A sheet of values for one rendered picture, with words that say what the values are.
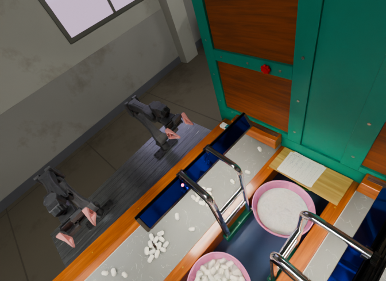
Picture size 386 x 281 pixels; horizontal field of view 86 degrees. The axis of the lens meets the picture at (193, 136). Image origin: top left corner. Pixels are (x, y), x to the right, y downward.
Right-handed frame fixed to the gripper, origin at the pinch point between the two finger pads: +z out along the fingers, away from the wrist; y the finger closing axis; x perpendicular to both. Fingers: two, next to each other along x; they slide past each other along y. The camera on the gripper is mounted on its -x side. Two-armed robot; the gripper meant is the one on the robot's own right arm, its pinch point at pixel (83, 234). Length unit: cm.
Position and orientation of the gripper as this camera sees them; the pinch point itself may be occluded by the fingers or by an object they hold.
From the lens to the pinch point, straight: 97.3
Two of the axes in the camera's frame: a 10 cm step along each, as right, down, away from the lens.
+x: 2.7, 6.3, 7.3
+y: 6.4, -6.8, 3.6
